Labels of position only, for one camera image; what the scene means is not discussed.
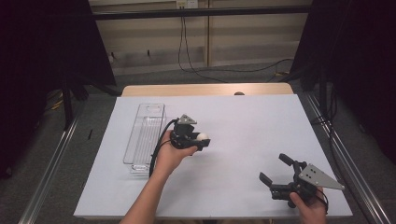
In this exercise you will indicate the black horizontal frame bar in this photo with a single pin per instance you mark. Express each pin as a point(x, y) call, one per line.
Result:
point(202, 12)

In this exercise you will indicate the dark round table grommet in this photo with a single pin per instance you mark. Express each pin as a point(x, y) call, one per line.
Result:
point(239, 93)

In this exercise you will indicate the black curtain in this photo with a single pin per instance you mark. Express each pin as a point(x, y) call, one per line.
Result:
point(37, 62)
point(358, 62)

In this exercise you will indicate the aluminium floor rail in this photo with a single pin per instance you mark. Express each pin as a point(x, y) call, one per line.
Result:
point(46, 174)
point(348, 155)

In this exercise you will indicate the white ball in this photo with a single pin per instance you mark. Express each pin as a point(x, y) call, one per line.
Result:
point(203, 136)

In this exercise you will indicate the person's right hand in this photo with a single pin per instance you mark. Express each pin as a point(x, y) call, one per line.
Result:
point(311, 211)

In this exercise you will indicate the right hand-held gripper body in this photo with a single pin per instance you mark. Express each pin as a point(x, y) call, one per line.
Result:
point(314, 179)

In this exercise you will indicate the white wall outlet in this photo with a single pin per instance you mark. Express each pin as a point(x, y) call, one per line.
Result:
point(186, 3)

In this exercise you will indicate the wooden table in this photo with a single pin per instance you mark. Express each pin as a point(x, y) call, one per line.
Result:
point(202, 89)

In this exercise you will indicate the white table cover sheet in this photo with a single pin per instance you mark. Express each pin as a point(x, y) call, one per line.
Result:
point(236, 149)

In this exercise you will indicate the clear plastic storage bin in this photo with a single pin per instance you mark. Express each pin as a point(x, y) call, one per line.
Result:
point(146, 137)

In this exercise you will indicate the black metal stand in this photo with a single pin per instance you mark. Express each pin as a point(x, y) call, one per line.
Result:
point(67, 102)
point(323, 93)

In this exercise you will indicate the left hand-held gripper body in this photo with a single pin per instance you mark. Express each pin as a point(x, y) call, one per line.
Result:
point(182, 133)

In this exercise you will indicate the person's left hand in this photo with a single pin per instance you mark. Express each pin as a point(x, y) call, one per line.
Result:
point(169, 158)

